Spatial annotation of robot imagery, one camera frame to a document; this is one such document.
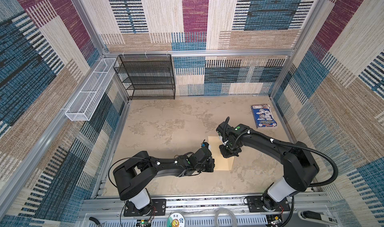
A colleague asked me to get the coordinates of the blue comic paperback book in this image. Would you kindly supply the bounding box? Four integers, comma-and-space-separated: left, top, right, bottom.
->
251, 104, 278, 128

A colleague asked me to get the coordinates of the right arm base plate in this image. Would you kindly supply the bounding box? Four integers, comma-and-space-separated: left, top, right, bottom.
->
243, 195, 291, 213

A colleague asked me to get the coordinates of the black wire mesh shelf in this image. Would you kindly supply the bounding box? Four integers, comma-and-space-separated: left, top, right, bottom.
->
115, 54, 176, 100

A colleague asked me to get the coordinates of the manila paper envelope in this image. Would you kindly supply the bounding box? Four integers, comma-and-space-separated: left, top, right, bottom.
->
208, 136, 234, 172

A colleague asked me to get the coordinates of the white handheld device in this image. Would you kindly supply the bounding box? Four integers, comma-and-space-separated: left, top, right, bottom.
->
298, 211, 339, 226

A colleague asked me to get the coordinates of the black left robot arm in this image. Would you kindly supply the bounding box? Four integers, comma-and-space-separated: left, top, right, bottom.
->
113, 142, 215, 210

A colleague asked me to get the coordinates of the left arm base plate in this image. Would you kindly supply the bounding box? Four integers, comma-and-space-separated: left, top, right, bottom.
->
123, 199, 167, 217

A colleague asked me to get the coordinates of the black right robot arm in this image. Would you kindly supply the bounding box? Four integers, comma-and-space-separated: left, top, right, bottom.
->
216, 118, 339, 210

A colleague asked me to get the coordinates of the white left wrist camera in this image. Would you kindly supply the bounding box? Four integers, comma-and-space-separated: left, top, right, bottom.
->
201, 140, 210, 150

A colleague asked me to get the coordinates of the clear plastic tube loop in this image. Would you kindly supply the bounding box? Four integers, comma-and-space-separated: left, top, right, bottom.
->
214, 208, 238, 227

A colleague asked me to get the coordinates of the white wire mesh basket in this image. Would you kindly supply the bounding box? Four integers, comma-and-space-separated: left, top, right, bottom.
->
65, 58, 117, 122

